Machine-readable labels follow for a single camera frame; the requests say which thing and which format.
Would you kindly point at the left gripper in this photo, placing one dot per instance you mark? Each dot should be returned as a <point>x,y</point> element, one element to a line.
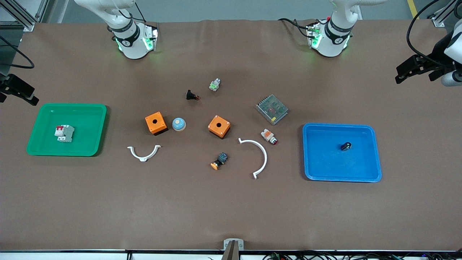
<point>437,63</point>

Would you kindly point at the white red circuit breaker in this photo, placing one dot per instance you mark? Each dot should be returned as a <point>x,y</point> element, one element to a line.
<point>66,134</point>

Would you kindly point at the black cylindrical capacitor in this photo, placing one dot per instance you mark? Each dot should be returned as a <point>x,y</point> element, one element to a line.
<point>345,146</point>

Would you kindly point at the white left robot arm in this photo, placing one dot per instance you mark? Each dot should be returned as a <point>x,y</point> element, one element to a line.
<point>332,45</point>

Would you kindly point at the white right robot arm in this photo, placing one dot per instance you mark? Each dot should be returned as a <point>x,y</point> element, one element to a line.
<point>131,47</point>

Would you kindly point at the green plastic tray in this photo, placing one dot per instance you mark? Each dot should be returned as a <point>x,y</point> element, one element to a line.
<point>86,141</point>

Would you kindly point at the blue plastic tray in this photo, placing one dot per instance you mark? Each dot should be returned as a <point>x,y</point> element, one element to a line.
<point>325,162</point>

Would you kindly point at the small white pipe clamp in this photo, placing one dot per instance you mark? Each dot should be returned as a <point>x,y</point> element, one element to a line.
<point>143,158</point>

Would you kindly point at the metal mesh power supply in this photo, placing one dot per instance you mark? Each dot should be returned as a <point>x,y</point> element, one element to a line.
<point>272,109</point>

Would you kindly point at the blue dome buzzer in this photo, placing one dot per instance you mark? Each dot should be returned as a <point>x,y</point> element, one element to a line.
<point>179,124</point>

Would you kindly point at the small black push button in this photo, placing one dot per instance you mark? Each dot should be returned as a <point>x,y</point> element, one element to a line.
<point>190,95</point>

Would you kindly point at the large white curved clamp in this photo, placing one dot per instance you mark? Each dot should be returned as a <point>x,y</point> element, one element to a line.
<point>264,153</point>

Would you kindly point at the yellow mushroom push button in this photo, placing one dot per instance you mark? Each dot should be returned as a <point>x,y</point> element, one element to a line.
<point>220,160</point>

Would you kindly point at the brown table cover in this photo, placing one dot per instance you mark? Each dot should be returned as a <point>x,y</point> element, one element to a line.
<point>231,209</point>

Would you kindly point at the aluminium frame profile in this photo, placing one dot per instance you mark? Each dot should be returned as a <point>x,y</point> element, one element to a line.
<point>438,21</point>
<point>25,21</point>

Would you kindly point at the orange push-button enclosure box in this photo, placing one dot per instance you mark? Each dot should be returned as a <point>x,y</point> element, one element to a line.
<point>214,129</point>
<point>161,125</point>

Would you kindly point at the orange white red switch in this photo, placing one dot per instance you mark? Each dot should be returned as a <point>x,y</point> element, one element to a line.
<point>267,135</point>

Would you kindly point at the green white switch module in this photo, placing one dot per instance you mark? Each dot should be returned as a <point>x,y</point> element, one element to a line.
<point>214,85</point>

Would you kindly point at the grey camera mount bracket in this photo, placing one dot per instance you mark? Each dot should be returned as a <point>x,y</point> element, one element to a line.
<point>233,247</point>

